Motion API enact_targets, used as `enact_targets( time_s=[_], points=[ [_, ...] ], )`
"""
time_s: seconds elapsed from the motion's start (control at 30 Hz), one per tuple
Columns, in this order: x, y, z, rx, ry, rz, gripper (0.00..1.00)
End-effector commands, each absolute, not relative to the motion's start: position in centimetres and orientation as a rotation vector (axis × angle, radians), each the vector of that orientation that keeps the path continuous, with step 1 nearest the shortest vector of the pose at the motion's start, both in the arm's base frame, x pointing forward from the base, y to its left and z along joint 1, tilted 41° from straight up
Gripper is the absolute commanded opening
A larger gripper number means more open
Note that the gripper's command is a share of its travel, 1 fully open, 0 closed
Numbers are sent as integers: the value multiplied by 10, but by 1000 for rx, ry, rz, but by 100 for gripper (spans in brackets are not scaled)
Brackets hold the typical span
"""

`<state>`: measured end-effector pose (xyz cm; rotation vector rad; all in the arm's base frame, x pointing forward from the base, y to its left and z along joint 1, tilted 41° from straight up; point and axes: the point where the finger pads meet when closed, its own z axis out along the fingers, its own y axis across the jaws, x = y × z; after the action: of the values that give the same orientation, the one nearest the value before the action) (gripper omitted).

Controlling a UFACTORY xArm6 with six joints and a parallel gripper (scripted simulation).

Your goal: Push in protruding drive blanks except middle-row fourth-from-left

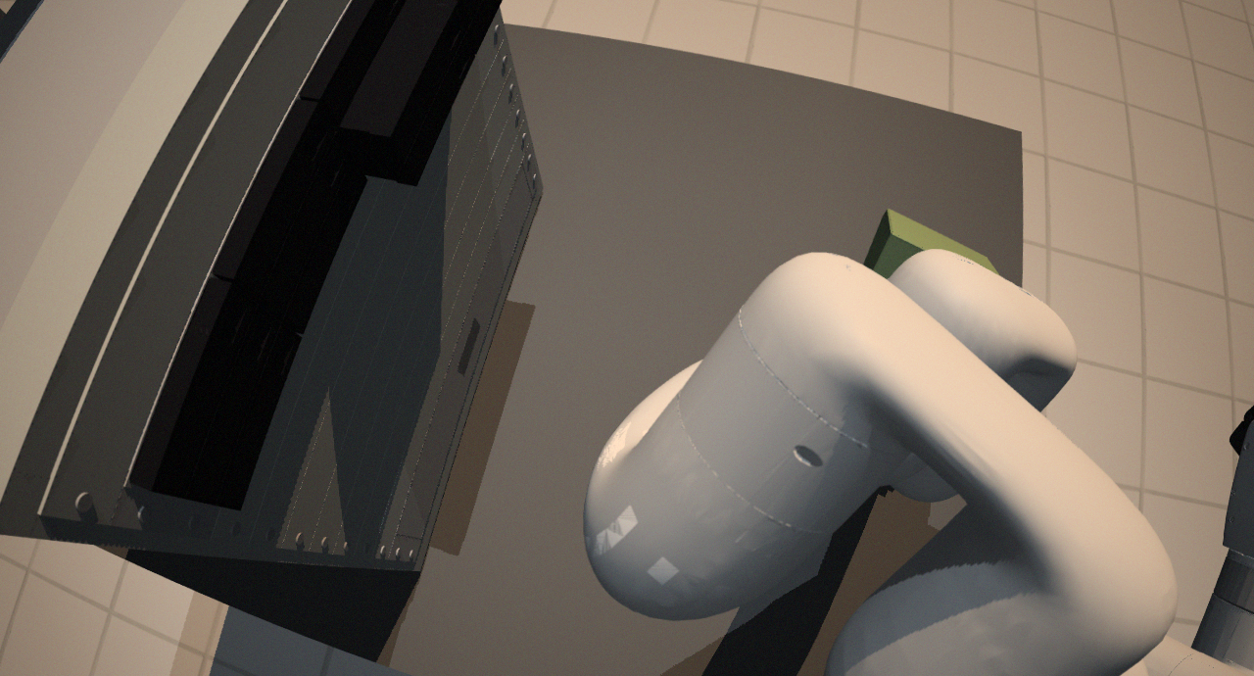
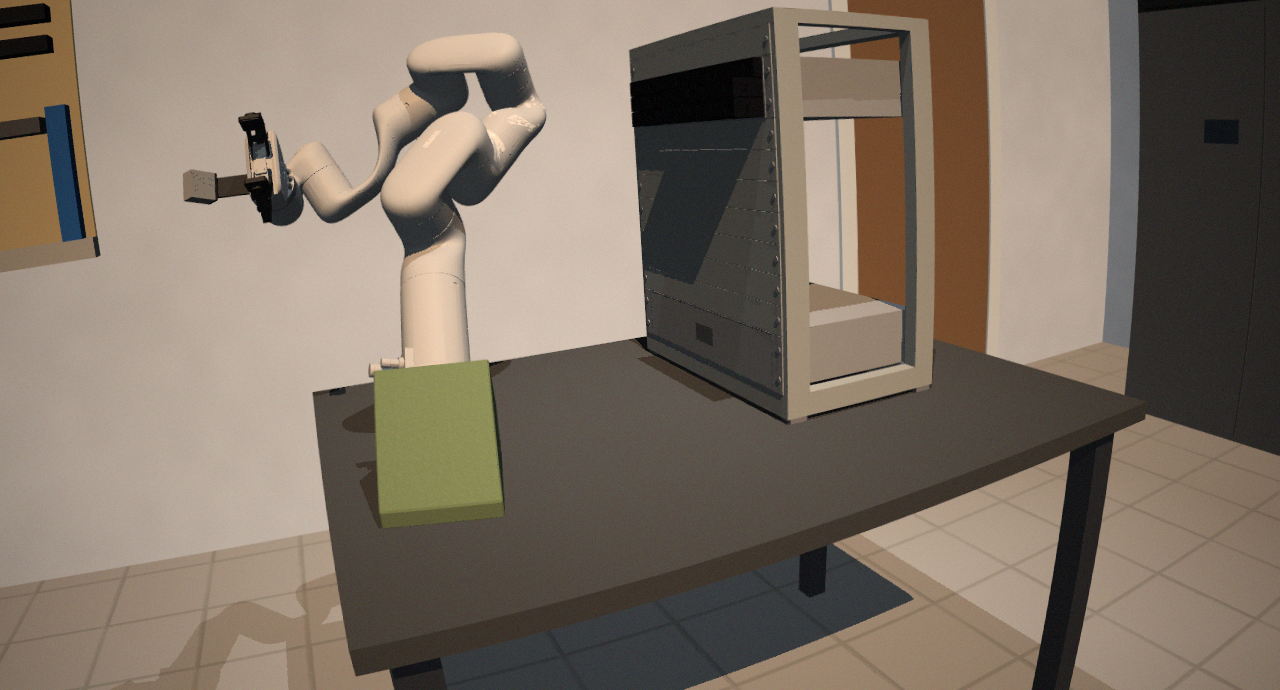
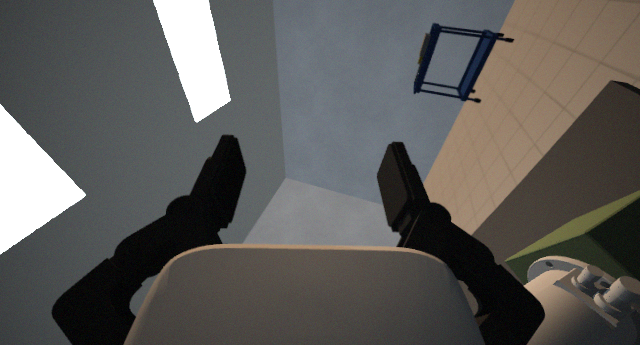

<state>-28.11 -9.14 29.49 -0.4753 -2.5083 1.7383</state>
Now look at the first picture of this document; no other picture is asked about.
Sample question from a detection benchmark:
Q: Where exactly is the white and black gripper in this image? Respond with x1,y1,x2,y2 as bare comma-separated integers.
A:
1223,406,1254,567

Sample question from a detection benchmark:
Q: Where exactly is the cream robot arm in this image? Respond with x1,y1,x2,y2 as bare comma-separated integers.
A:
583,250,1254,676

